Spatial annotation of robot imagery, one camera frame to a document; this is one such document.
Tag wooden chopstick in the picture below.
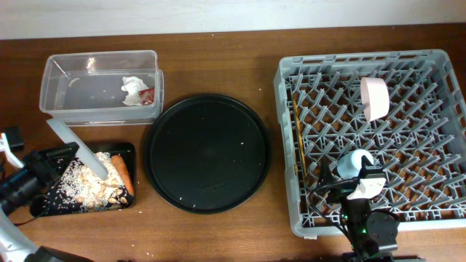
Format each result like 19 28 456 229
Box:
292 99 307 177

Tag rice and food scraps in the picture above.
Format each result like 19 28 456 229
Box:
43 152 135 215

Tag clear plastic bin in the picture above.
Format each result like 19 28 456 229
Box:
39 50 164 126

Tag orange carrot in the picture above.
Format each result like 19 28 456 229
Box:
111 155 135 196

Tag white tissue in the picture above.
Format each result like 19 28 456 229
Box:
121 76 149 106

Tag round black tray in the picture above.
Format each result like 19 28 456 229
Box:
143 94 272 215

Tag pink bowl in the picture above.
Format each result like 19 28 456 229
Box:
360 77 390 122

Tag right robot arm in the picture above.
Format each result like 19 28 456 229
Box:
316 156 400 261

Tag blue cup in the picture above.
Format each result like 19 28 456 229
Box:
337 149 374 179

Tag red snack wrapper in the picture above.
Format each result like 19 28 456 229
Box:
139 88 155 106

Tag grey dishwasher rack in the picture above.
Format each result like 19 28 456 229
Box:
274 49 465 239

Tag black rectangular tray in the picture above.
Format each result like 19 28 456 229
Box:
29 143 135 217

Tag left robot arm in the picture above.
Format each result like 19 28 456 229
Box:
1 142 87 261

